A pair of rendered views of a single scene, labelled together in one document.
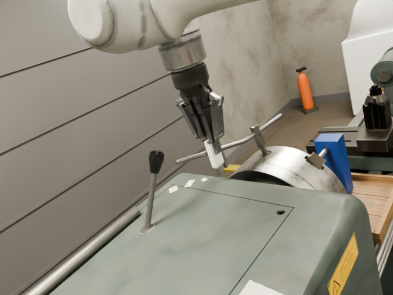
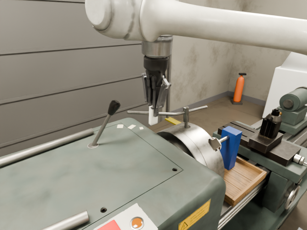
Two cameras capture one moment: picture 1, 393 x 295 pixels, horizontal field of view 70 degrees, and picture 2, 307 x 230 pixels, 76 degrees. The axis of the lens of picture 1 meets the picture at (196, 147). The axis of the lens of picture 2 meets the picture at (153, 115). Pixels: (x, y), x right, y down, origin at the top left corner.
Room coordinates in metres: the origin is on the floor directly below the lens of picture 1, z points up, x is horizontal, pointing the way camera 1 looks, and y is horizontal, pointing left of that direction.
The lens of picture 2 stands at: (-0.01, -0.04, 1.62)
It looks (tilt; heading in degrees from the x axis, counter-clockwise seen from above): 26 degrees down; 1
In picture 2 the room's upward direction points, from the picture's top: straight up
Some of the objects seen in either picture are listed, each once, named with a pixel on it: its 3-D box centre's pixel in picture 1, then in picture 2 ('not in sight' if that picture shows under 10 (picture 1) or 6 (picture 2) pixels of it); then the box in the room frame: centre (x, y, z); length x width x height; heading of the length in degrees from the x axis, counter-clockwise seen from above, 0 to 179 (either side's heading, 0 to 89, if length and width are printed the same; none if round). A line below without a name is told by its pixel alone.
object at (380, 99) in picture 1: (376, 97); (274, 117); (0.99, -0.71, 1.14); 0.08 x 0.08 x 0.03
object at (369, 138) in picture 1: (378, 133); (265, 139); (0.97, -0.68, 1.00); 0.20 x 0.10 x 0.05; 128
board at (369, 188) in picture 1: (334, 198); (219, 168); (0.84, -0.40, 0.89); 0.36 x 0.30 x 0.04; 38
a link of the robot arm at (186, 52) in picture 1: (182, 52); (156, 45); (0.59, -0.04, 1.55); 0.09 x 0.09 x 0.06
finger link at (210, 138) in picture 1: (207, 117); (156, 92); (0.59, -0.05, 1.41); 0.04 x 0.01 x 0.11; 128
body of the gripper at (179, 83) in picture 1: (193, 87); (155, 70); (0.60, -0.04, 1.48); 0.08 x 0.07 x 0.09; 38
